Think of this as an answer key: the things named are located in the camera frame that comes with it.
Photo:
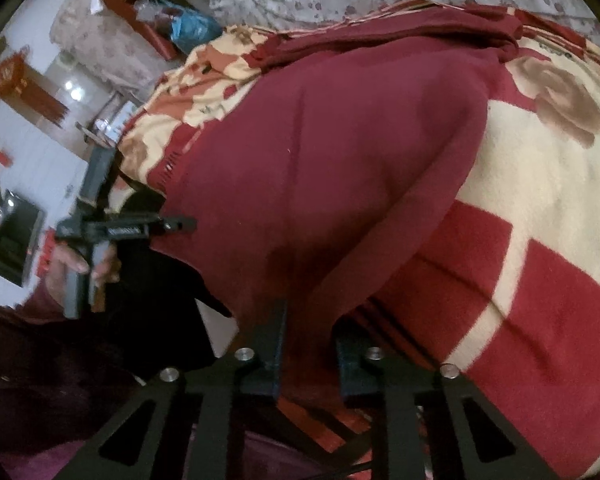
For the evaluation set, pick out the pale floral quilt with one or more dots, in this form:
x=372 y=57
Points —
x=90 y=35

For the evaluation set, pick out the cream and red printed blanket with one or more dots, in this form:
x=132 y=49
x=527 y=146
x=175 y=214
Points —
x=530 y=210

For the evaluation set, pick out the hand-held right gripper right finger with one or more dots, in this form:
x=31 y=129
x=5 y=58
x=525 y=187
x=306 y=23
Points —
x=352 y=370

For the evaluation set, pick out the black cloth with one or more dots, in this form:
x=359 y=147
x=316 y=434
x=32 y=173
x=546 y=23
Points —
x=160 y=280

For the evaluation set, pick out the person's left hand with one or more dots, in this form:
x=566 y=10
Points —
x=75 y=261

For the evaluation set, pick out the maroon sweater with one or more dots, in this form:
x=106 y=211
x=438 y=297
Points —
x=330 y=160

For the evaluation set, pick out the blue plastic bag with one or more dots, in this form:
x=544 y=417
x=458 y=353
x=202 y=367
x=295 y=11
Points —
x=195 y=27

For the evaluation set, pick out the black flat screen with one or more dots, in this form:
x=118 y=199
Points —
x=15 y=240

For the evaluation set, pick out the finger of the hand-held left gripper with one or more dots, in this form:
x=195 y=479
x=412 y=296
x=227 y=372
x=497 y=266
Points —
x=145 y=226

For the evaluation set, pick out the red knot wall ornament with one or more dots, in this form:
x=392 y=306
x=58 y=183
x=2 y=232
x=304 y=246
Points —
x=35 y=92

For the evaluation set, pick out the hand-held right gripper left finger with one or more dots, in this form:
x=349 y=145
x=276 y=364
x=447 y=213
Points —
x=272 y=355

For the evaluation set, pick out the person's left forearm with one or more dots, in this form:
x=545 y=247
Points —
x=40 y=360

